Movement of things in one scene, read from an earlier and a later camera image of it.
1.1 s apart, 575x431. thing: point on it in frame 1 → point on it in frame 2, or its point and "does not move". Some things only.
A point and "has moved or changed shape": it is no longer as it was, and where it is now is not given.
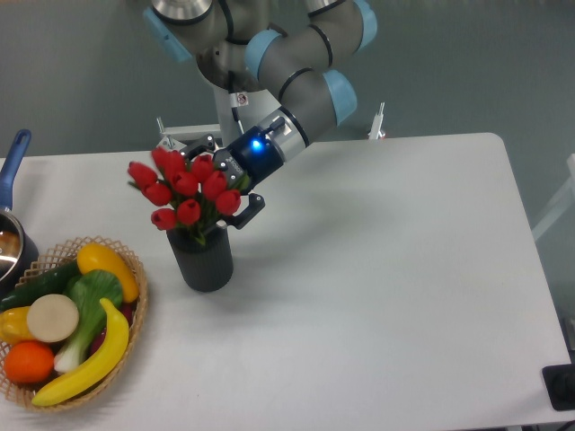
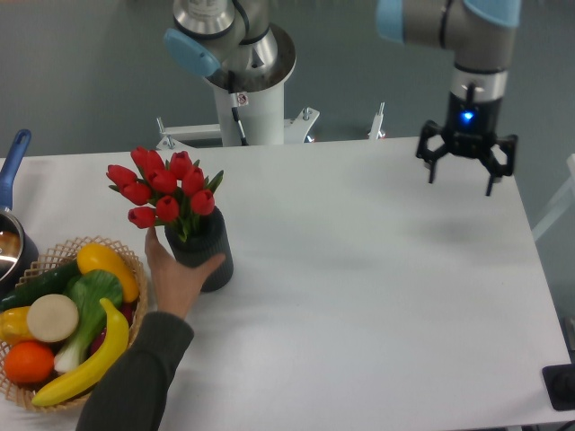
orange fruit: (28, 362) does not move
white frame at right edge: (561, 206) does not move
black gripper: (256, 154) → (472, 125)
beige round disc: (52, 318) does not move
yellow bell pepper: (13, 325) does not move
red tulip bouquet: (195, 192) has moved or changed shape
